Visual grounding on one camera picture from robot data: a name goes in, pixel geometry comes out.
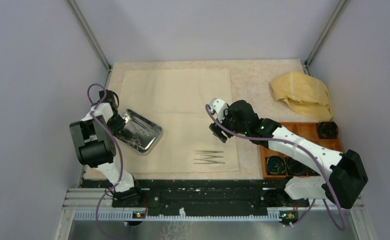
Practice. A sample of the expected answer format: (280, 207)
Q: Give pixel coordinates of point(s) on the steel instrument tray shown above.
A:
(136, 123)

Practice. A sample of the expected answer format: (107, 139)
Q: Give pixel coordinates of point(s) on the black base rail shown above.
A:
(152, 193)

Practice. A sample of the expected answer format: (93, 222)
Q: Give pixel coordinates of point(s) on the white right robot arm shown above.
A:
(340, 178)

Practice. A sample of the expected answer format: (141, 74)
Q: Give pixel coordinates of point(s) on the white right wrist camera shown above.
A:
(218, 107)

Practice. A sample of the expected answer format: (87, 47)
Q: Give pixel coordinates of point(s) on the yellow crumpled cloth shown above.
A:
(304, 95)

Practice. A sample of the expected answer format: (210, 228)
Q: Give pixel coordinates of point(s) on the cream cloth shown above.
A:
(175, 100)

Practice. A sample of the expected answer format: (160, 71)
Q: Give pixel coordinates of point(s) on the steel surgical scissors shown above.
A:
(139, 141)

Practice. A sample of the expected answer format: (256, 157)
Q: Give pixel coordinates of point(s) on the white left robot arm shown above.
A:
(96, 146)

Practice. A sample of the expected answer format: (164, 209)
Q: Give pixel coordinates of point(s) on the wooden compartment tray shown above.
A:
(306, 130)

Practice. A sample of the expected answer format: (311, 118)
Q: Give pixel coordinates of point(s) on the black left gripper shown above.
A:
(120, 123)

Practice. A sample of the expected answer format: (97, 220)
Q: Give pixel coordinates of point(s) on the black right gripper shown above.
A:
(218, 132)

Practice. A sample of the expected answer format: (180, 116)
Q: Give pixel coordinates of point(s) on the dark patterned fabric roll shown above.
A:
(276, 165)

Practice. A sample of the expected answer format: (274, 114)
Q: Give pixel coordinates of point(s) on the steel tweezers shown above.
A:
(210, 156)
(205, 162)
(208, 152)

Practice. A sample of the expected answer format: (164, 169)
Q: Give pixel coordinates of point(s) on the aluminium frame rail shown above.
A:
(307, 220)

